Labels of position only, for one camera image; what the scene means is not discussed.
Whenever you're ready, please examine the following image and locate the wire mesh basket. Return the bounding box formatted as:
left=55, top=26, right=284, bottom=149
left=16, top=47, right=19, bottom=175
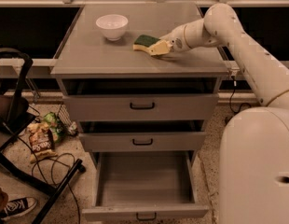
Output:
left=57, top=104, right=78, bottom=136

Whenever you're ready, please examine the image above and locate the black and white sneaker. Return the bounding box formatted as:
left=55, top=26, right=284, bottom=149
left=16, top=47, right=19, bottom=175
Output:
left=0, top=197, right=37, bottom=220

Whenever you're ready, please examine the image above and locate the grey open bottom drawer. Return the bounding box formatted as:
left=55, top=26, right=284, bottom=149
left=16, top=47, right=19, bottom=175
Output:
left=83, top=151, right=208, bottom=222

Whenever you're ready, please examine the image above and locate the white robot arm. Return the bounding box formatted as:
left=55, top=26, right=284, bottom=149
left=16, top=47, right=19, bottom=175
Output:
left=161, top=3, right=289, bottom=224

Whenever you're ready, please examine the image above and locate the grey middle drawer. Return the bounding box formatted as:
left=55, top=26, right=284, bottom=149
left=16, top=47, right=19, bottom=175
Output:
left=79, top=132, right=206, bottom=152

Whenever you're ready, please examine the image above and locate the grey metal drawer cabinet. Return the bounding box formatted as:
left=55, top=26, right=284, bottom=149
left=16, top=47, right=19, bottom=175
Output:
left=50, top=1, right=230, bottom=161

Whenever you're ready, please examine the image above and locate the brown snack bag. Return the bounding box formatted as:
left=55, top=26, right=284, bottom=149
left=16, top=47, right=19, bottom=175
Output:
left=27, top=122, right=57, bottom=163

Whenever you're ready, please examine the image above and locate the black floor cable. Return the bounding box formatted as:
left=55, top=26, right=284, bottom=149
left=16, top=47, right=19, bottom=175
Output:
left=1, top=121, right=82, bottom=224

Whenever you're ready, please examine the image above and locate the white ceramic bowl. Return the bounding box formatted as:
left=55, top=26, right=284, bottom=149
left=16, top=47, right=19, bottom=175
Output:
left=95, top=14, right=129, bottom=41

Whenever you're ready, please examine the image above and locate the green snack bag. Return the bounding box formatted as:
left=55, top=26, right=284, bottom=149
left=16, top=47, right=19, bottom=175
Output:
left=43, top=112, right=65, bottom=143

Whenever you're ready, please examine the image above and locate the black power adapter cable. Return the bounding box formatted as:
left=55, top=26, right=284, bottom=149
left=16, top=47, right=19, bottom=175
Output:
left=224, top=75, right=253, bottom=126

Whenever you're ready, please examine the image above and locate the grey top drawer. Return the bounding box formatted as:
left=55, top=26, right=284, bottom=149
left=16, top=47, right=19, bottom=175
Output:
left=63, top=94, right=218, bottom=121

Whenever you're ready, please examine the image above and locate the black metal stand frame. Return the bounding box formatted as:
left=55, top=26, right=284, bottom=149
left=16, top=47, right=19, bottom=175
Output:
left=0, top=47, right=85, bottom=224

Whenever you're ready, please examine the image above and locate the green and yellow sponge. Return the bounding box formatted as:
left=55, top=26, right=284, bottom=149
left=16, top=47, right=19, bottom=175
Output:
left=132, top=35, right=159, bottom=51

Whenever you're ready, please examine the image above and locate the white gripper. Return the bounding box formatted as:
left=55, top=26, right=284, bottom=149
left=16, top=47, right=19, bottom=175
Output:
left=148, top=24, right=190, bottom=56

